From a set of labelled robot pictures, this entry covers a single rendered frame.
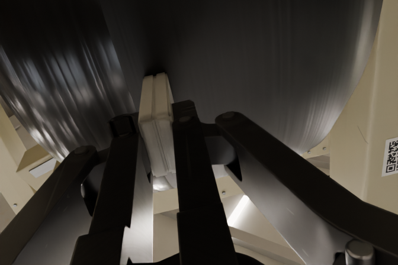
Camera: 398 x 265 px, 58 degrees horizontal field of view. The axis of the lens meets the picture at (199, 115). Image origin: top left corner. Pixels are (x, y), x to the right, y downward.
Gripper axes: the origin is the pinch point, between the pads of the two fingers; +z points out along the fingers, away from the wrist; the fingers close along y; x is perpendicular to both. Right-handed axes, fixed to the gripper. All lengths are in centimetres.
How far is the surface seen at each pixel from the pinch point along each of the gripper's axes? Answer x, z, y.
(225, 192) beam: -48, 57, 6
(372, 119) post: -18.5, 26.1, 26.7
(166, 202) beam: -46, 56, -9
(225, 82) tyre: -0.2, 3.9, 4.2
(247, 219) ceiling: -468, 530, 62
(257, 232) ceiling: -473, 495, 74
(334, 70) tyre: -1.4, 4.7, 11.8
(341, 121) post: -22.7, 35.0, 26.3
